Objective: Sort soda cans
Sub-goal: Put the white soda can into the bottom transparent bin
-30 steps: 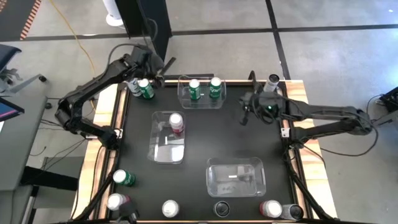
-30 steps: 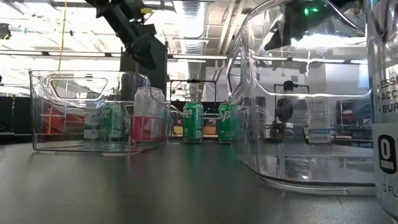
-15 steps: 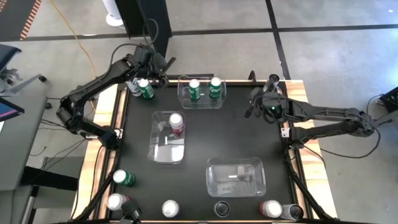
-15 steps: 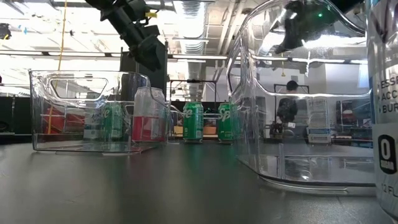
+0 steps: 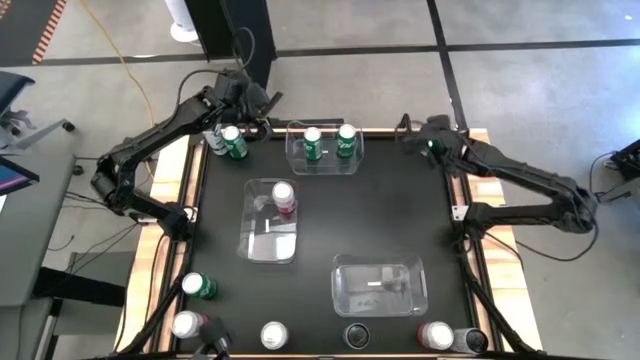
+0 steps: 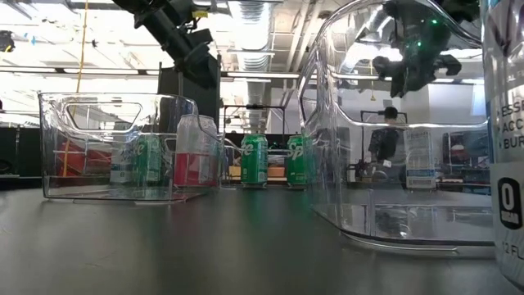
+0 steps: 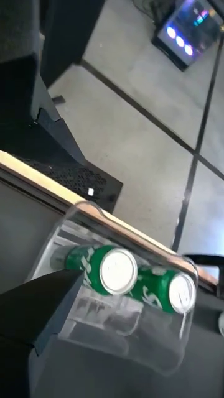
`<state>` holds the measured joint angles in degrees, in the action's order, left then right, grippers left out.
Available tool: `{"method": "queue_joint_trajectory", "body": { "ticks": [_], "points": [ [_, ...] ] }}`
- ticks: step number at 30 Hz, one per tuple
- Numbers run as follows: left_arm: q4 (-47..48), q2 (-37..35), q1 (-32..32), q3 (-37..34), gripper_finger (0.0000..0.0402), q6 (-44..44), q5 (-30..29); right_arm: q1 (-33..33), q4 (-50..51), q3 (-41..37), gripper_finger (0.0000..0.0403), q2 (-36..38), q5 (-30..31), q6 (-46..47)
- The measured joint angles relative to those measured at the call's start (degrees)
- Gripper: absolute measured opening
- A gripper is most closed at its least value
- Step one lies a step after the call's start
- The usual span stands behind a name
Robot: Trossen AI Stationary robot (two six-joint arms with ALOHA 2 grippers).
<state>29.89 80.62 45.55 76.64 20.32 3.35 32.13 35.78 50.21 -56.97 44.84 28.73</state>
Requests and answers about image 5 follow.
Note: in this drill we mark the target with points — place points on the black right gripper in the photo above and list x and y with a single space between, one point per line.
445 137

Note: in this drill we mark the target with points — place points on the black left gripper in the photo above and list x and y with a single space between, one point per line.
242 97

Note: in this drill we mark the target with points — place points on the green Sprite soda can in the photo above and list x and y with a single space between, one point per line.
312 143
346 141
200 286
235 142

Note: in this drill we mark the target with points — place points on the white Celsius energy can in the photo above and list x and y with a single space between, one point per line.
216 145
356 336
470 340

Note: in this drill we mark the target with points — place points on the pink white Spindrift can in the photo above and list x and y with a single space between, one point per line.
186 324
283 196
436 334
274 335

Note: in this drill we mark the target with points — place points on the clear plastic storage bin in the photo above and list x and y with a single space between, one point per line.
330 162
270 240
380 285

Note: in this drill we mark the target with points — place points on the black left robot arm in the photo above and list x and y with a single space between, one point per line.
150 135

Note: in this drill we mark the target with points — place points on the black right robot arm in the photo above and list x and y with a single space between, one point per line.
525 175

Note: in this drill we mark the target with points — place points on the long black bar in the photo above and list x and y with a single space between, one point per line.
300 123

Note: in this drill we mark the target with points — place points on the black standing panel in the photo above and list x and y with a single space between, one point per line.
210 30

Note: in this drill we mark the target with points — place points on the black equipment cart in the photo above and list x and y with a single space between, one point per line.
625 170

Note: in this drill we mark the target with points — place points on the black desk side panel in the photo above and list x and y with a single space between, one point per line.
75 287

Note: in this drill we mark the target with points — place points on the office chair with grey base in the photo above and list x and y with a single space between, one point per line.
15 95

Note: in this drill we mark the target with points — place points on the dark computer monitor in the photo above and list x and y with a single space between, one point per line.
12 177

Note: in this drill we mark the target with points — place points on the black mat orange stripes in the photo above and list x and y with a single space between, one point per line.
25 30

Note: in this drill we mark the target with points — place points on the grey desk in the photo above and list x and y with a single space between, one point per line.
30 240

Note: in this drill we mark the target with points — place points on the white round pedestal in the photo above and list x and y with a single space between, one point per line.
180 25

